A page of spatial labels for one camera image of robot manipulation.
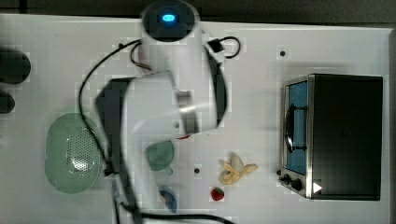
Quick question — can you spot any red ketchup bottle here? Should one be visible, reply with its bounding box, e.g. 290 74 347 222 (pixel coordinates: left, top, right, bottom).
177 135 190 140

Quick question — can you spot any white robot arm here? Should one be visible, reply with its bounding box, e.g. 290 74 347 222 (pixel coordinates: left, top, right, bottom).
95 0 228 224

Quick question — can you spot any green oval strainer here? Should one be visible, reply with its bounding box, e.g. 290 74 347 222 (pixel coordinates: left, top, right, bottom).
45 113 102 194

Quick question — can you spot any green mug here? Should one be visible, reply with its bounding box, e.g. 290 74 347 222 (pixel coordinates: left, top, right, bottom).
145 141 175 175

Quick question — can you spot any peeled banana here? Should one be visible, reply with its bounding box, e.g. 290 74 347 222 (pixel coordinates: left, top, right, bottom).
219 154 258 186

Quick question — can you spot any strawberry near banana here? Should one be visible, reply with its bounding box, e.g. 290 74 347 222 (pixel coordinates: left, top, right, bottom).
211 188 225 202

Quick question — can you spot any blue bowl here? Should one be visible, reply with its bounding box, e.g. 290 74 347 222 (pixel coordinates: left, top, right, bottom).
159 186 177 213

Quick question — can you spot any toaster oven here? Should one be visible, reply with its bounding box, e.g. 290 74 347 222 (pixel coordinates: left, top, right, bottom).
276 74 384 201

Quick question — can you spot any large black cup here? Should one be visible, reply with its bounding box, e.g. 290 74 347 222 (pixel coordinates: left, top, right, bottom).
0 49 32 84

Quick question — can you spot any small black cup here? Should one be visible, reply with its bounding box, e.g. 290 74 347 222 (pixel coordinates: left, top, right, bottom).
0 91 15 114

